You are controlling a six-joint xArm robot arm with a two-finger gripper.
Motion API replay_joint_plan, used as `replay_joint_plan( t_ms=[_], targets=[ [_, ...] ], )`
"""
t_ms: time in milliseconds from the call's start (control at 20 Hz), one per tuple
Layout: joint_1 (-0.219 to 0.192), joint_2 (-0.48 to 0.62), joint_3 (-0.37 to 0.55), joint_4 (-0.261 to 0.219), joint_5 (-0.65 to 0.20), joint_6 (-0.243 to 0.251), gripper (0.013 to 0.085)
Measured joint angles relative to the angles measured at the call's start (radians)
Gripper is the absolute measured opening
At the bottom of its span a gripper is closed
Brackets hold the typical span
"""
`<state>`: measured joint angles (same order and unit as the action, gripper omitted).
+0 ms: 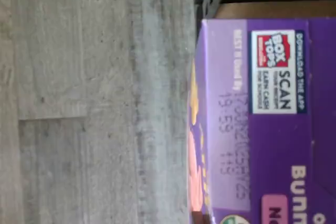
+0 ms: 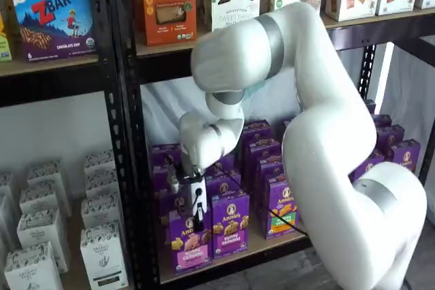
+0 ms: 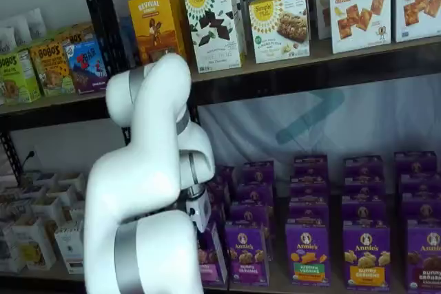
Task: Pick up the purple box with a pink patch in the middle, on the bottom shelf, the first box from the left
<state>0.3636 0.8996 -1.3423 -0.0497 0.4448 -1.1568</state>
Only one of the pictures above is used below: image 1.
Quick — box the purple Annie's box pink patch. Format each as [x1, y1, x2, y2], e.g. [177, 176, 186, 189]
[186, 18, 336, 224]

